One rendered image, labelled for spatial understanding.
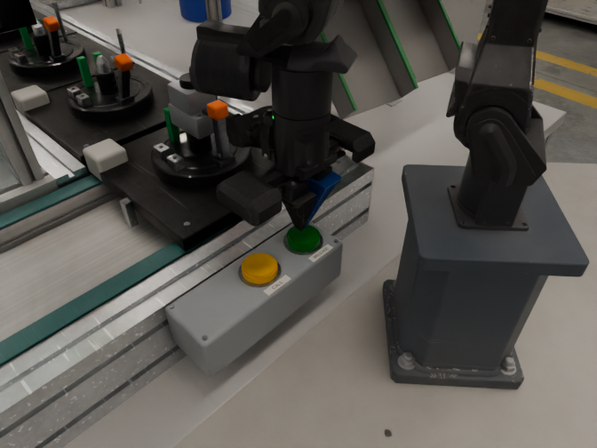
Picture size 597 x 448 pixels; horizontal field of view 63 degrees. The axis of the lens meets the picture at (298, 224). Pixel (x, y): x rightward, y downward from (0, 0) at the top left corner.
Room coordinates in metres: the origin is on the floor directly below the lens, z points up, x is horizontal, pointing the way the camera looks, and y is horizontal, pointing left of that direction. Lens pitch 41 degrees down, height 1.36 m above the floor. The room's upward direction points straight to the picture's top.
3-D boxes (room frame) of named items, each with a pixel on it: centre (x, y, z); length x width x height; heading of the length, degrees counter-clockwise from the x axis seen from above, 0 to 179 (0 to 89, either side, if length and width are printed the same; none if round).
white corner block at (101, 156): (0.59, 0.28, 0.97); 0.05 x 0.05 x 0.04; 46
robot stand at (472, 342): (0.37, -0.18, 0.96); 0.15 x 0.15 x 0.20; 87
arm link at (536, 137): (0.37, -0.18, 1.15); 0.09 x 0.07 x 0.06; 161
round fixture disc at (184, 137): (0.59, 0.14, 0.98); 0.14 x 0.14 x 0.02
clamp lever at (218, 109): (0.56, 0.11, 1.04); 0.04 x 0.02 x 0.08; 46
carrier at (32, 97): (0.77, 0.32, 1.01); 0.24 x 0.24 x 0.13; 46
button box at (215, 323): (0.38, 0.04, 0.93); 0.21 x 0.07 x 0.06; 136
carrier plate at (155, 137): (0.59, 0.14, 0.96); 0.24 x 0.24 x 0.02; 46
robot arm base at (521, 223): (0.37, -0.18, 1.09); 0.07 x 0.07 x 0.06; 87
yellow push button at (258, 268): (0.38, 0.04, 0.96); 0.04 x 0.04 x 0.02
